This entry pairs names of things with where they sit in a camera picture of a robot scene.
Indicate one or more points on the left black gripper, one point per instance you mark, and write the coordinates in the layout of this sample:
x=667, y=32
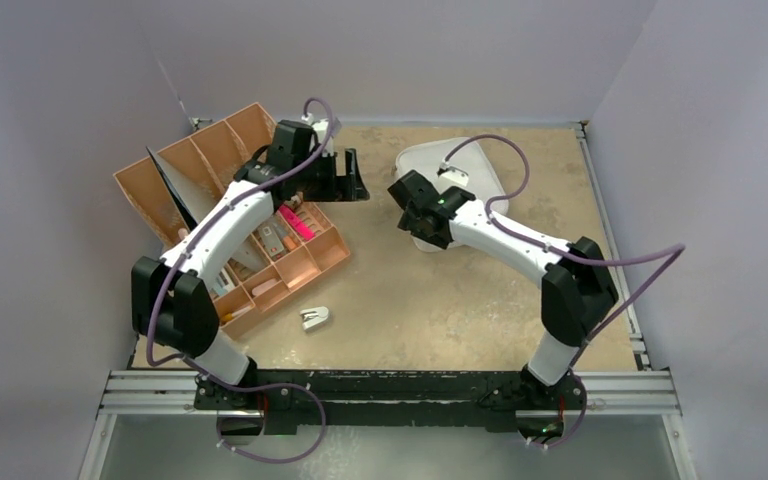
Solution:
x=339, y=188

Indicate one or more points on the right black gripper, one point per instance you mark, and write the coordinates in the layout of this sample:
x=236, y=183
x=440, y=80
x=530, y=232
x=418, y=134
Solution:
x=404, y=198

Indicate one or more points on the grey storage case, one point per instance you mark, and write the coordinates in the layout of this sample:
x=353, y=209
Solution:
x=470, y=169

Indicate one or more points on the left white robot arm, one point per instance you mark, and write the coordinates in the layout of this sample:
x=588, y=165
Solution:
x=170, y=298

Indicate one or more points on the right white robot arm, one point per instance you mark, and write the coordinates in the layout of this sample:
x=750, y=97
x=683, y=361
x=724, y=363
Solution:
x=576, y=289

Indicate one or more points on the pink desk tray organizer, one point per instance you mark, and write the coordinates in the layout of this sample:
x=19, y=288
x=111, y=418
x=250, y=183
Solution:
x=291, y=266

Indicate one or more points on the white stapler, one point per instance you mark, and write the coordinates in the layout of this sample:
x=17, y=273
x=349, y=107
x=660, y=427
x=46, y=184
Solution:
x=313, y=318

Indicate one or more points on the pink file organizer rack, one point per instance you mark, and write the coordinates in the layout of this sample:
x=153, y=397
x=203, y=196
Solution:
x=208, y=158

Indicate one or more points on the dark folder in rack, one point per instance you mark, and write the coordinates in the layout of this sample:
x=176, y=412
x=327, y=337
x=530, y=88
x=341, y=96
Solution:
x=168, y=174

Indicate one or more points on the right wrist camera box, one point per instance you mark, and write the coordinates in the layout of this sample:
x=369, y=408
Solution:
x=451, y=176

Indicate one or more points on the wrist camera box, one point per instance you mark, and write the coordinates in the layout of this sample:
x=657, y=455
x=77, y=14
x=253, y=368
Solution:
x=320, y=128
x=451, y=176

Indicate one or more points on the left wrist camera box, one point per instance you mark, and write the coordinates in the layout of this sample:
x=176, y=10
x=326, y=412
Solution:
x=320, y=128

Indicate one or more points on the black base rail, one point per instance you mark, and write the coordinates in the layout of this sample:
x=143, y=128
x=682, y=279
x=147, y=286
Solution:
x=496, y=401

